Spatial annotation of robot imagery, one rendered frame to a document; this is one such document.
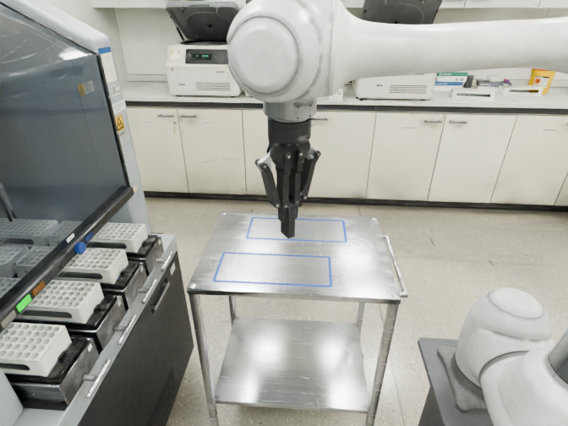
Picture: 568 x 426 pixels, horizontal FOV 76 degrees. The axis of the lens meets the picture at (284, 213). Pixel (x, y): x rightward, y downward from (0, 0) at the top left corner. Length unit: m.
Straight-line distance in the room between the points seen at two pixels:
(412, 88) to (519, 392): 2.42
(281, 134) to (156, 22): 3.15
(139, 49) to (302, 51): 3.44
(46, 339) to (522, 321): 1.02
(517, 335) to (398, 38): 0.65
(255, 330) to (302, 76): 1.40
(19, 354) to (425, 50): 0.96
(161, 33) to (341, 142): 1.85
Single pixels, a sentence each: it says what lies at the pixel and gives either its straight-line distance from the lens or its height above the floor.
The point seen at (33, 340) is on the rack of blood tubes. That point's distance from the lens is 1.04.
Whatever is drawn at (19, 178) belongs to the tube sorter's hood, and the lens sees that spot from 0.93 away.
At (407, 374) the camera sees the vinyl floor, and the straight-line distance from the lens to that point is 1.98.
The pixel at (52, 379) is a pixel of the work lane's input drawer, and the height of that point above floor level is 0.82.
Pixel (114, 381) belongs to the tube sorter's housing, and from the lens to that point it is 1.21.
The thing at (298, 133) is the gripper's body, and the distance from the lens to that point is 0.61.
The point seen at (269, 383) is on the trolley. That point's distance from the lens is 1.52.
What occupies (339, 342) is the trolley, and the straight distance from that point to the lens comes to 1.65.
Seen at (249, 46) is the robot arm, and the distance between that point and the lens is 0.39.
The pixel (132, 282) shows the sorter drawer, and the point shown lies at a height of 0.80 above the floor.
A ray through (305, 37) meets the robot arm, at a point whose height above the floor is 1.49.
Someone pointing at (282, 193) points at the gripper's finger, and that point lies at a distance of 0.67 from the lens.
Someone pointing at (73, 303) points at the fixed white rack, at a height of 0.86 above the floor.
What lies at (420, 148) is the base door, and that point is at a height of 0.54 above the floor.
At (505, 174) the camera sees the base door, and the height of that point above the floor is 0.34.
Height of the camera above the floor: 1.52
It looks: 30 degrees down
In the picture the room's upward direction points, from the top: straight up
